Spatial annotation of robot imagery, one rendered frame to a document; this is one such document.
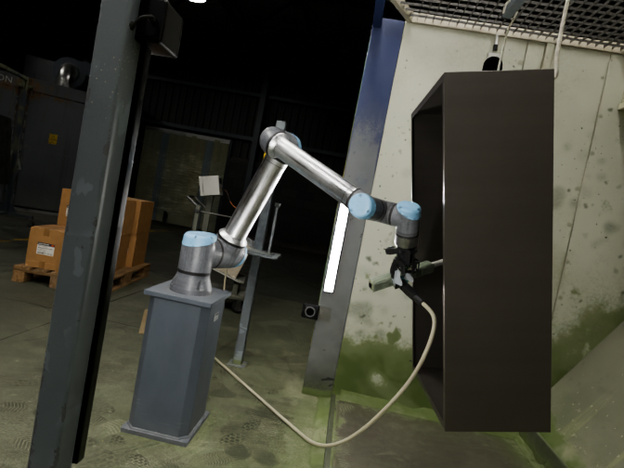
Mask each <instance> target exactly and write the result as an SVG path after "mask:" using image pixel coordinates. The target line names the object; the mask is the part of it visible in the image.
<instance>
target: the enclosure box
mask: <svg viewBox="0 0 624 468"><path fill-rule="evenodd" d="M553 127H554V69H536V70H507V71H449V72H444V73H443V74H442V75H441V77H440V78H439V79H438V81H437V82H436V83H435V85H434V86H433V87H432V88H431V90H430V91H429V92H428V93H427V95H426V96H425V97H424V98H423V100H422V101H421V103H420V104H419V105H418V106H417V108H416V109H415V110H414V111H413V113H412V114H411V201H412V202H415V203H417V204H419V205H420V207H421V209H422V212H421V214H422V217H421V222H420V231H419V240H418V245H417V246H416V247H415V248H416V249H418V252H417V253H416V254H415V256H414V257H415V258H416V259H418V260H419V261H420V263H421V262H424V261H429V262H431V263H432V262H435V261H438V260H441V259H443V265H441V266H436V267H435V268H434V272H433V273H430V274H427V275H424V276H422V277H419V278H416V279H413V282H412V283H411V287H412V288H414V289H415V290H416V291H417V292H418V293H419V295H420V296H421V297H422V298H423V299H424V300H425V301H426V304H427V305H428V306H430V308H431V309H432V310H433V311H434V313H435V317H436V330H435V337H434V340H433V342H432V344H431V347H430V350H429V352H428V354H427V356H426V358H425V361H424V362H423V364H422V366H421V368H420V370H419V371H418V373H417V375H416V376H417V378H418V380H419V382H420V384H421V386H422V389H423V391H424V393H425V394H426V396H427V397H428V399H429V401H430V403H431V405H432V407H433V409H434V411H435V414H436V416H437V418H438V420H439V421H440V423H441V425H442V426H443V428H444V430H445V432H541V433H550V432H551V393H552V304H553ZM432 324H433V321H432V317H431V315H430V313H429V312H428V311H427V310H426V309H425V308H424V307H423V306H419V305H418V304H417V303H416V302H415V301H414V300H412V368H413V370H415V368H416V367H417V365H418V363H419V361H420V359H421V357H422V355H423V352H424V349H425V347H426V345H427V343H428V340H429V337H430V334H431V330H432Z"/></svg>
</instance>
